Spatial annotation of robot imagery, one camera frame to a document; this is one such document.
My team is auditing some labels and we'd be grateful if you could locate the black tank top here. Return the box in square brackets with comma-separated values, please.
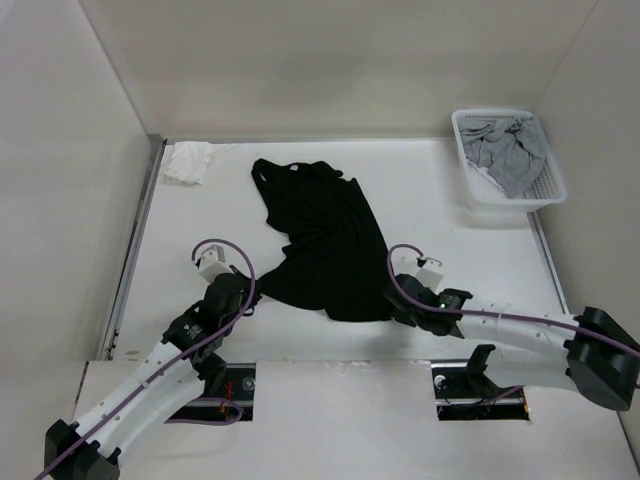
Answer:
[251, 159, 391, 323]

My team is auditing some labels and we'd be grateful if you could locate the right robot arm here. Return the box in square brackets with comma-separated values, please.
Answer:
[384, 274, 639, 412]

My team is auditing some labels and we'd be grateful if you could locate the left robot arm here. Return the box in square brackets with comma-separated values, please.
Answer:
[39, 272, 259, 479]

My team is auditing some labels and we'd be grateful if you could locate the white folded tank top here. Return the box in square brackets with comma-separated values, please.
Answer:
[161, 141, 214, 185]

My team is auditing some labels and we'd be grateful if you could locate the grey tank top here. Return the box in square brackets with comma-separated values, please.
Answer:
[458, 116, 547, 198]

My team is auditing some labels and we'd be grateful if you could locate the white plastic laundry basket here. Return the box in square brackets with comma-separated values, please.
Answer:
[451, 108, 567, 214]

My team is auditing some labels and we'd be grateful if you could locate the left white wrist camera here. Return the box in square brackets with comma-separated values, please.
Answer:
[196, 245, 233, 284]

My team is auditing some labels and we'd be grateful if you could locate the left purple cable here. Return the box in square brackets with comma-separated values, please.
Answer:
[34, 239, 259, 480]

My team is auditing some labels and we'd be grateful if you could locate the purple cable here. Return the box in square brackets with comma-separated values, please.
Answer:
[387, 244, 640, 357]
[34, 239, 259, 480]

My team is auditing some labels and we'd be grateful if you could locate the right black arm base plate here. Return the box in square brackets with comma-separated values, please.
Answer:
[431, 362, 529, 421]

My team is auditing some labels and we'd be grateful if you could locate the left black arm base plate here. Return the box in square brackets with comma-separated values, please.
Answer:
[168, 363, 257, 426]

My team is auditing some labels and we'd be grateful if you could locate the metal table edge rail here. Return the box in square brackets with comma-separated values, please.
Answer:
[96, 134, 167, 361]

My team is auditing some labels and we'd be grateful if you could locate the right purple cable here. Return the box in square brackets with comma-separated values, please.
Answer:
[387, 244, 640, 357]

